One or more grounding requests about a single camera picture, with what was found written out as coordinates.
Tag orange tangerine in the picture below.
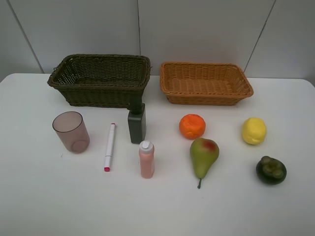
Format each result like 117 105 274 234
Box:
179 114 206 140

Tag green red pear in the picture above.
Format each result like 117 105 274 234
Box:
189 138 220 189

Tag translucent pink plastic cup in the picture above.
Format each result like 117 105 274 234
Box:
52 111 90 153

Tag yellow lemon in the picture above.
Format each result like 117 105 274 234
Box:
241 117 267 145

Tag dark mangosteen with green calyx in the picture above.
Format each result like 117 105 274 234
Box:
255 156 287 185

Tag dark grey pump bottle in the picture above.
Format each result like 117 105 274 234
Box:
127 95 146 144

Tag pink bottle with white cap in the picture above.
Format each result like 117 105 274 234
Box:
139 141 155 178

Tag orange wicker basket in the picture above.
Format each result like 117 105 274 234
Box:
160 62 253 106

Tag white marker with pink cap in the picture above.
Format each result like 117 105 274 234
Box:
104 123 116 172

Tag dark brown wicker basket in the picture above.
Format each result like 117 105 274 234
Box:
47 54 151 108

